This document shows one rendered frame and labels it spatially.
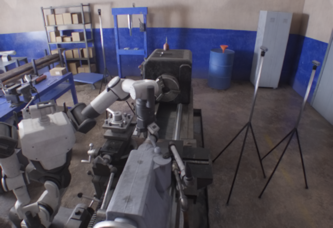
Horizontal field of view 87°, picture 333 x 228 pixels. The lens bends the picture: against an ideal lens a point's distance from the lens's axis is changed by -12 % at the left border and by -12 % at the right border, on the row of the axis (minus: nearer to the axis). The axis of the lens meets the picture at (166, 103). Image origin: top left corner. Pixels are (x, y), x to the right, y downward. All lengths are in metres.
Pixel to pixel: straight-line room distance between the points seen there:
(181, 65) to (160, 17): 3.38
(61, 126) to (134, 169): 0.45
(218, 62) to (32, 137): 4.20
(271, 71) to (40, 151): 5.00
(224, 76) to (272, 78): 1.28
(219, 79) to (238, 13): 1.71
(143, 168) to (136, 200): 0.18
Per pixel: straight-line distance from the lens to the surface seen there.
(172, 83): 1.90
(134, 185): 0.89
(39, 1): 6.73
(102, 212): 0.96
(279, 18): 5.15
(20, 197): 1.42
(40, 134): 1.11
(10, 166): 1.26
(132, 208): 0.83
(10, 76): 4.56
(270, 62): 5.26
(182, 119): 1.94
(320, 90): 4.85
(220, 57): 4.72
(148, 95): 0.86
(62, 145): 1.15
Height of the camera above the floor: 1.84
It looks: 27 degrees down
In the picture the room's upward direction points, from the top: straight up
